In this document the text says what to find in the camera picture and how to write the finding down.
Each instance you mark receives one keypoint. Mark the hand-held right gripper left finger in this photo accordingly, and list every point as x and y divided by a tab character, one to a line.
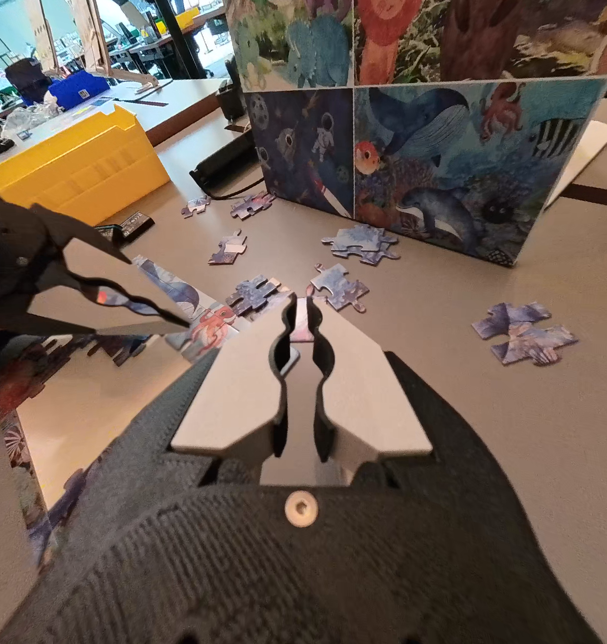
228	402

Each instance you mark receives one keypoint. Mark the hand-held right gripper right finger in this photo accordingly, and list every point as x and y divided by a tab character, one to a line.
373	402

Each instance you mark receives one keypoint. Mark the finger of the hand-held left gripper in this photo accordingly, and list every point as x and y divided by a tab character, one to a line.
112	271
67	309

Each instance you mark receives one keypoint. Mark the ocean jigsaw puzzle board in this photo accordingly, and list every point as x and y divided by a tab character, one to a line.
107	402

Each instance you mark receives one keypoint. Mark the pink orange clownfish puzzle piece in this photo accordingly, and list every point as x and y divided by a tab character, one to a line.
303	322

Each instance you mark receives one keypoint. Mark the large yellow storage bin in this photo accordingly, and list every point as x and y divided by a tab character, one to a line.
82	166

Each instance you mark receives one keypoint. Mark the purple fan coral puzzle piece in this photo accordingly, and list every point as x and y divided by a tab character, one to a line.
195	206

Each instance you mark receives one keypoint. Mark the white patch blue puzzle piece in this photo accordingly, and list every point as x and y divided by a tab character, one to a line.
228	251

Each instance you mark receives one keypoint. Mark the black charging hub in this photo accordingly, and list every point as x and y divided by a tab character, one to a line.
223	163

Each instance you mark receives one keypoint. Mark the purple blue puzzle piece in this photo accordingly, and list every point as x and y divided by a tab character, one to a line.
504	319

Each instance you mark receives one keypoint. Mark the pile of loose puzzle pieces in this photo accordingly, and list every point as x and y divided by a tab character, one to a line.
358	241

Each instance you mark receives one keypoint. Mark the dark bag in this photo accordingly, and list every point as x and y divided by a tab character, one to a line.
27	78

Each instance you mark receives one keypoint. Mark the blue storage bin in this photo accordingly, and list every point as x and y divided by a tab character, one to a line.
77	88

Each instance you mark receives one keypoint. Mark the pink lined coral puzzle piece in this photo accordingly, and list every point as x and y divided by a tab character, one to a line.
534	347

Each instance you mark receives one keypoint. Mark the cardboard panel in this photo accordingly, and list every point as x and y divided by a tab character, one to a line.
89	35
42	35

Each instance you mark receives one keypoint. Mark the black pole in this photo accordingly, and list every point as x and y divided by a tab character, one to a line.
177	40

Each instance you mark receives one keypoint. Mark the illustrated puzzle box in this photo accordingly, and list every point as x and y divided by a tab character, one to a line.
434	151

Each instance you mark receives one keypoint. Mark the white stand base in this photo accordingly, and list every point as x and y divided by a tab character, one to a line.
585	146

